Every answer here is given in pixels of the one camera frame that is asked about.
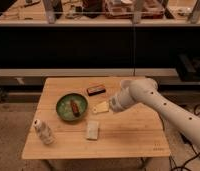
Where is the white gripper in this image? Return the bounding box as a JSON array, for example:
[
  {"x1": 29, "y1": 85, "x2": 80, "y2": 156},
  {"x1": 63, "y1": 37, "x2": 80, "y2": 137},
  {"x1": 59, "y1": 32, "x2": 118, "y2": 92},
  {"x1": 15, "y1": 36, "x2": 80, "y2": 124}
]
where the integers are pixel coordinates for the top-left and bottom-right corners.
[{"x1": 92, "y1": 89, "x2": 135, "y2": 114}]

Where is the white sponge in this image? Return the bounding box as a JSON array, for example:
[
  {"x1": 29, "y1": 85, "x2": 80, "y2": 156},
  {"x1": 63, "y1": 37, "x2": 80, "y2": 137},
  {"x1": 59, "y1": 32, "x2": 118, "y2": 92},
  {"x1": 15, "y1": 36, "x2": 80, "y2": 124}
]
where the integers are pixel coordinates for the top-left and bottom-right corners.
[{"x1": 86, "y1": 121, "x2": 99, "y2": 140}]

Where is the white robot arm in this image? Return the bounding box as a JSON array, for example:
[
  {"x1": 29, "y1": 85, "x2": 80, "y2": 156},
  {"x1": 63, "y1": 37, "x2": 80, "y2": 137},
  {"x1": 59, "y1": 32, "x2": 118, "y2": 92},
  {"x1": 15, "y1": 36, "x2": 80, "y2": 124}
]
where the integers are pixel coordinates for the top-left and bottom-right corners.
[{"x1": 108, "y1": 78, "x2": 200, "y2": 149}]

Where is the brown rectangular eraser block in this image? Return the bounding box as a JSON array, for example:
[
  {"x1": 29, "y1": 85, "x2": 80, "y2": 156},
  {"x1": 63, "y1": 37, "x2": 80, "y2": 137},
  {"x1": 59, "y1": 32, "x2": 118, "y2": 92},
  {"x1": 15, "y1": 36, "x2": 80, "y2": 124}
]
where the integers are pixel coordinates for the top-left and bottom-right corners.
[{"x1": 87, "y1": 85, "x2": 106, "y2": 96}]

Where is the brown bottle in bowl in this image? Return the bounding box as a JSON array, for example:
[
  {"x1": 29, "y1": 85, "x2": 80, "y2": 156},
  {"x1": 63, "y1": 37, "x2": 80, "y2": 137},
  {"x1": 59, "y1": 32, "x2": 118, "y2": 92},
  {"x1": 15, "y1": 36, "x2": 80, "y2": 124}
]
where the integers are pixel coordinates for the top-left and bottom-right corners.
[{"x1": 70, "y1": 100, "x2": 80, "y2": 117}]

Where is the wooden table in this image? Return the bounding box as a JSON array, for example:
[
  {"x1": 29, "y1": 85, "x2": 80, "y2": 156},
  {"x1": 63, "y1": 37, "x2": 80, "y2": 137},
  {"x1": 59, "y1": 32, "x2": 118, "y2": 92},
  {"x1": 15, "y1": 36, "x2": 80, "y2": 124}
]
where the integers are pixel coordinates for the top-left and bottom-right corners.
[{"x1": 21, "y1": 76, "x2": 172, "y2": 171}]

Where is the green bowl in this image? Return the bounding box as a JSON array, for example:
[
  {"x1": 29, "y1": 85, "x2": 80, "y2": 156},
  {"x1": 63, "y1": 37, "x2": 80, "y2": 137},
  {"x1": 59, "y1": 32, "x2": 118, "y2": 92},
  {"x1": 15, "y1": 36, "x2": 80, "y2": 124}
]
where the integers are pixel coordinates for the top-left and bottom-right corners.
[{"x1": 56, "y1": 93, "x2": 88, "y2": 122}]

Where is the white plastic bottle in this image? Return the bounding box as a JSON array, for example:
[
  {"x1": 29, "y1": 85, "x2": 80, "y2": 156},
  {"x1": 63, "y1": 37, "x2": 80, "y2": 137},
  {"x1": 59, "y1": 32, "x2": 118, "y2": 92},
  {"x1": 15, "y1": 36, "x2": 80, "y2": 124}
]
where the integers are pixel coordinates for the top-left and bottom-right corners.
[{"x1": 34, "y1": 119, "x2": 55, "y2": 145}]

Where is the black box on shelf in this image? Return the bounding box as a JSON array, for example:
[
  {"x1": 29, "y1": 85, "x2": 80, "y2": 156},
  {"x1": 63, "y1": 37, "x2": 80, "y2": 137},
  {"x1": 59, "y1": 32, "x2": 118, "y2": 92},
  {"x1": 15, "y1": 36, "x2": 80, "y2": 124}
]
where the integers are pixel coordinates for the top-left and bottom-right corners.
[{"x1": 176, "y1": 54, "x2": 200, "y2": 82}]

